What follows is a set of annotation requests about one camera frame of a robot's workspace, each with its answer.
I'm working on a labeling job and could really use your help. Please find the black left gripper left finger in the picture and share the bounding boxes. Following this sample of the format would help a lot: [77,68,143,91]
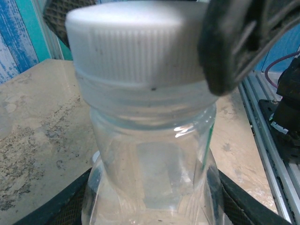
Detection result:
[13,167,93,225]

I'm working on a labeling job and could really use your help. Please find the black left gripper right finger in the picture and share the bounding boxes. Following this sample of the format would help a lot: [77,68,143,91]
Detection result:
[217,170,293,225]

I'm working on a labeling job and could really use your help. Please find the white bottle cap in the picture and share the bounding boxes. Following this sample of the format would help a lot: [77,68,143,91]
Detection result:
[65,1,211,91]

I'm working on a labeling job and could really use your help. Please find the narrow clear plastic bottle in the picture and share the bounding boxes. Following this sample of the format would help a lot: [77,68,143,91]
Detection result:
[75,67,227,225]

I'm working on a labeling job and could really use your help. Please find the aluminium corner post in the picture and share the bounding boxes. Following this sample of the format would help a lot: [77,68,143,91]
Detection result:
[38,16,64,60]

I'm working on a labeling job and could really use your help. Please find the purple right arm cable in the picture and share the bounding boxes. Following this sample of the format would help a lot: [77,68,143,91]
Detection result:
[266,51,300,89]

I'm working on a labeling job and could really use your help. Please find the aluminium mounting rail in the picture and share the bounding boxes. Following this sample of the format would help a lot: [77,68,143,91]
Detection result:
[238,71,300,225]

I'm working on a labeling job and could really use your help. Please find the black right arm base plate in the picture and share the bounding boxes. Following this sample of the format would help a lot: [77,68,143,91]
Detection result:
[258,99,300,165]

